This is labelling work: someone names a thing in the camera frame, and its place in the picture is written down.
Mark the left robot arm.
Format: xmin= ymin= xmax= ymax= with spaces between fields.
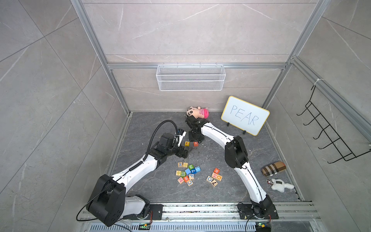
xmin=83 ymin=128 xmax=189 ymax=227

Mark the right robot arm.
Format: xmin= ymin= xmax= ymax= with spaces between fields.
xmin=185 ymin=116 xmax=279 ymax=219

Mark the plush doll pink shirt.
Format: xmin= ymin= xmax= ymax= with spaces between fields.
xmin=186 ymin=106 xmax=209 ymax=119

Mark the wooden N block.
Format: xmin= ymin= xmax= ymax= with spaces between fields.
xmin=177 ymin=177 xmax=184 ymax=184

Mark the wooden 7 block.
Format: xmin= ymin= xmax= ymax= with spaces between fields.
xmin=211 ymin=180 xmax=218 ymax=187

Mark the white plush toy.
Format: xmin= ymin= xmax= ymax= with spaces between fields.
xmin=266 ymin=179 xmax=294 ymax=193

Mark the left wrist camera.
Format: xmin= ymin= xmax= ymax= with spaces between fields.
xmin=174 ymin=128 xmax=186 ymax=147

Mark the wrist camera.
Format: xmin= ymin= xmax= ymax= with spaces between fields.
xmin=174 ymin=128 xmax=186 ymax=147
xmin=185 ymin=116 xmax=198 ymax=127

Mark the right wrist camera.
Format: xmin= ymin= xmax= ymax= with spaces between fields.
xmin=185 ymin=116 xmax=198 ymax=127

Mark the whiteboard with yellow frame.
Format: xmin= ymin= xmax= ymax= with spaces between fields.
xmin=221 ymin=96 xmax=270 ymax=136

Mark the white wire mesh basket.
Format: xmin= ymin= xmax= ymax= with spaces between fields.
xmin=156 ymin=64 xmax=226 ymax=91

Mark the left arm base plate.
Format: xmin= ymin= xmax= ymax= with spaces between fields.
xmin=136 ymin=204 xmax=164 ymax=220

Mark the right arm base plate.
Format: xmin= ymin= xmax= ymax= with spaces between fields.
xmin=237 ymin=203 xmax=279 ymax=219

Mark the aluminium rail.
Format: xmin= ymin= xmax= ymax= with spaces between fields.
xmin=81 ymin=202 xmax=321 ymax=223

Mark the black wire hook rack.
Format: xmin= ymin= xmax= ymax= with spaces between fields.
xmin=296 ymin=85 xmax=371 ymax=164

